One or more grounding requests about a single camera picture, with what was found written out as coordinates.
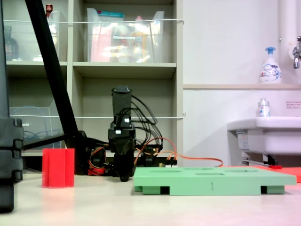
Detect white shelf guard cord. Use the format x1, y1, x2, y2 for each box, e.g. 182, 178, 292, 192
3, 18, 185, 25
9, 113, 187, 120

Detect green shape-hole board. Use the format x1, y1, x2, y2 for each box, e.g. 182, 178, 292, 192
133, 166, 297, 196

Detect large clear storage bin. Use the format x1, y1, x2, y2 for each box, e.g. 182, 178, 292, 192
86, 8, 165, 64

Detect dark glass bottle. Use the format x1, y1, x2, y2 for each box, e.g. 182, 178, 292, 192
4, 25, 19, 61

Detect notched black stack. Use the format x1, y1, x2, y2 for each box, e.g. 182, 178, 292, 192
0, 117, 24, 214

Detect metal water faucet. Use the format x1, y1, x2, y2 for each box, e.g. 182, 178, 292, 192
289, 36, 301, 69

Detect small clear sanitizer bottle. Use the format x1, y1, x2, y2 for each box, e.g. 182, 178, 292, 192
257, 98, 271, 118

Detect black tripod leg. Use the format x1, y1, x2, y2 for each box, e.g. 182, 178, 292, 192
22, 0, 91, 176

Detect clear bin with blue cables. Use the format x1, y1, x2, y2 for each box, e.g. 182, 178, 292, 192
9, 98, 65, 153

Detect red cross columnar block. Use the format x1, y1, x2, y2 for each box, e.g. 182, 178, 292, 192
42, 148, 75, 189

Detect white wall label red text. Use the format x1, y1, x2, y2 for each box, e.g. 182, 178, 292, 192
285, 100, 301, 110

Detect dark grey vertical post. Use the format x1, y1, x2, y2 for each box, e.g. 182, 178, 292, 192
0, 0, 10, 118

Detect white foam soap pump bottle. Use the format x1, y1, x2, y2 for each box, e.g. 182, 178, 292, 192
259, 46, 282, 85

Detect black table clamp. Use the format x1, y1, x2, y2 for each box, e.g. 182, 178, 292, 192
141, 145, 163, 168

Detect beige shelf unit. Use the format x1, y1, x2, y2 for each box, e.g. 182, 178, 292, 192
0, 0, 184, 174

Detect white ceramic sink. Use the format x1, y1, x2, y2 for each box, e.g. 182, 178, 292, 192
227, 116, 301, 165

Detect red orange wire bundle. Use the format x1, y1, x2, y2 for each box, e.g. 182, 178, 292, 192
88, 145, 105, 176

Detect clear bin with bottles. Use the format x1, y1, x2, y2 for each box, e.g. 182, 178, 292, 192
3, 10, 61, 62

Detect small circuit board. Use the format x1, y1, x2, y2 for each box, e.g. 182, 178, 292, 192
158, 160, 178, 168

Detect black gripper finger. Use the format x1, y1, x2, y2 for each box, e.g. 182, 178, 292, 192
115, 141, 133, 182
124, 140, 136, 158

